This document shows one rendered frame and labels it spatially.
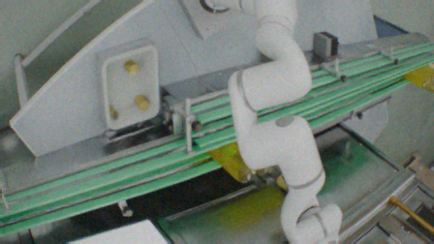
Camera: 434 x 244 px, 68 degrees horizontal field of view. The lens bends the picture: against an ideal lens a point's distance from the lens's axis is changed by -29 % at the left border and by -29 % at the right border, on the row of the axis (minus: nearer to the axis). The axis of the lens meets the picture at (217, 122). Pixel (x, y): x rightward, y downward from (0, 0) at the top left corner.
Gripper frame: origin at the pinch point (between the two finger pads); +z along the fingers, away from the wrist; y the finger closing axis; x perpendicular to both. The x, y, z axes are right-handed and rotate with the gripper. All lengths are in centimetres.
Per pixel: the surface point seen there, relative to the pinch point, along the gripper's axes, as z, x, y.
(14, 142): 71, 97, -15
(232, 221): 3.3, 14.6, -12.8
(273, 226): -3.4, 4.2, -12.8
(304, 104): 29.8, -19.7, 5.9
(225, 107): 22.6, 10.9, 13.5
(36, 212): 8, 77, -3
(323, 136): 39, -37, -17
